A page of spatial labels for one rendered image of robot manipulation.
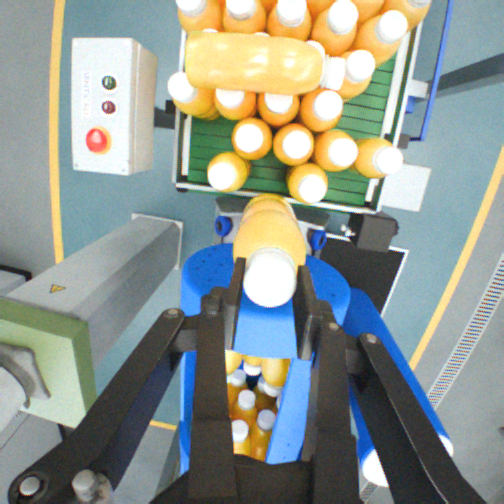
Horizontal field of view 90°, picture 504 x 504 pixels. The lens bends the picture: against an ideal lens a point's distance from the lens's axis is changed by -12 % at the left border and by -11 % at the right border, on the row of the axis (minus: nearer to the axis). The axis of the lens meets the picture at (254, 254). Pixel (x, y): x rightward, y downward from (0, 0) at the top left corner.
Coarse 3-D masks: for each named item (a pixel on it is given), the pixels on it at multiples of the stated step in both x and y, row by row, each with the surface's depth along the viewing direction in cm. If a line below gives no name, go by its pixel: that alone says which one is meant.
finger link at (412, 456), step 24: (360, 336) 14; (384, 360) 12; (360, 384) 13; (384, 384) 11; (408, 384) 11; (360, 408) 12; (384, 408) 10; (408, 408) 10; (384, 432) 10; (408, 432) 9; (432, 432) 9; (384, 456) 10; (408, 456) 8; (432, 456) 8; (408, 480) 8; (432, 480) 7; (456, 480) 7
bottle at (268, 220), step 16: (256, 208) 29; (272, 208) 28; (288, 208) 32; (240, 224) 29; (256, 224) 24; (272, 224) 24; (288, 224) 25; (240, 240) 24; (256, 240) 23; (272, 240) 23; (288, 240) 23; (304, 240) 26; (240, 256) 24; (288, 256) 22; (304, 256) 25
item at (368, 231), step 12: (360, 216) 55; (372, 216) 53; (384, 216) 54; (348, 228) 60; (360, 228) 54; (372, 228) 54; (384, 228) 54; (396, 228) 54; (360, 240) 55; (372, 240) 55; (384, 240) 55
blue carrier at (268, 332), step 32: (192, 256) 50; (224, 256) 52; (192, 288) 40; (320, 288) 44; (256, 320) 36; (288, 320) 36; (192, 352) 61; (256, 352) 37; (288, 352) 38; (192, 384) 65; (256, 384) 75; (288, 384) 40; (288, 416) 44; (288, 448) 49
